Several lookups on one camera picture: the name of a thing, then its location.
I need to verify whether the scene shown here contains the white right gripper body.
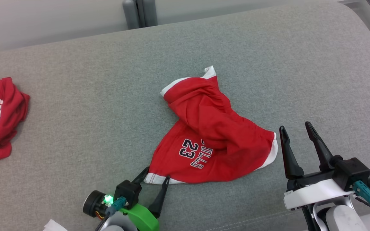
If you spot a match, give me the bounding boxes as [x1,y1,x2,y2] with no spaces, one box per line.
[283,171,354,211]

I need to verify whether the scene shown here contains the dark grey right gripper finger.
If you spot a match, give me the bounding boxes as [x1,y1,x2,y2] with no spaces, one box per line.
[305,122,335,172]
[279,126,304,180]

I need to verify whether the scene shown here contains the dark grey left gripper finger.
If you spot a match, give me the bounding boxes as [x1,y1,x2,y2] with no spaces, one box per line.
[149,175,171,219]
[132,167,150,185]

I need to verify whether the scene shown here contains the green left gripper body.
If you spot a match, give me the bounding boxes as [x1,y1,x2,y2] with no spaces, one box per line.
[83,190,160,231]

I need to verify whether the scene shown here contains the red Bulls 23 shorts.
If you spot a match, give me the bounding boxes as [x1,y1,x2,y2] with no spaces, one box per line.
[144,66,278,185]

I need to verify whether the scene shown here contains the red white-sleeved Bulls shirt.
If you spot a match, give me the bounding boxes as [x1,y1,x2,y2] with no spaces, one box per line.
[0,77,30,169]

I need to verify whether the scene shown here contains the grey fabric sofa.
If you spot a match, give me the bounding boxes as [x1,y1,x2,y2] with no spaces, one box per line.
[0,1,370,231]

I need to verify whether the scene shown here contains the grey rounded post foot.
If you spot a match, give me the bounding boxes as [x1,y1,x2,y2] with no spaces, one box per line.
[122,0,140,30]
[142,0,158,27]

